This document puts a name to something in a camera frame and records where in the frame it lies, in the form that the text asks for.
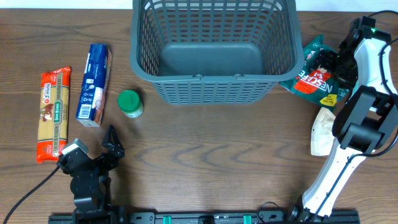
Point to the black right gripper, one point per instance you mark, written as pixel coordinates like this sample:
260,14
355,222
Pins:
325,61

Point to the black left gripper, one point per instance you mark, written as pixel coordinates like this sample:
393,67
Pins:
115,148

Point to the green Nescafe coffee bag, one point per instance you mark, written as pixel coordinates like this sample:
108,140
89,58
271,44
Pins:
316,82

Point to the cream plastic food bag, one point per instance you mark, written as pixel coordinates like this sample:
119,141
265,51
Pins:
321,135

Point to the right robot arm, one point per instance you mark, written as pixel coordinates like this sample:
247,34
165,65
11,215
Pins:
361,127

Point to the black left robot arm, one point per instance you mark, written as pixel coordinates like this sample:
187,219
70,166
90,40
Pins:
91,182

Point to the blue tissue pack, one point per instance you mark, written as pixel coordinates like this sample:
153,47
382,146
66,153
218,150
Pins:
93,88

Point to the green lid jar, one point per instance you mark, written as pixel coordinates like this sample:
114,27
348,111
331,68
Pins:
130,104

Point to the San Remo spaghetti packet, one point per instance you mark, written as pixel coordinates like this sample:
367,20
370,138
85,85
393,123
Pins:
53,114

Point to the grey plastic basket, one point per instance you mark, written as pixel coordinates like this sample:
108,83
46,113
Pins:
215,51

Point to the black mounting rail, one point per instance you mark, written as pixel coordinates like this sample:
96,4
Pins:
275,216

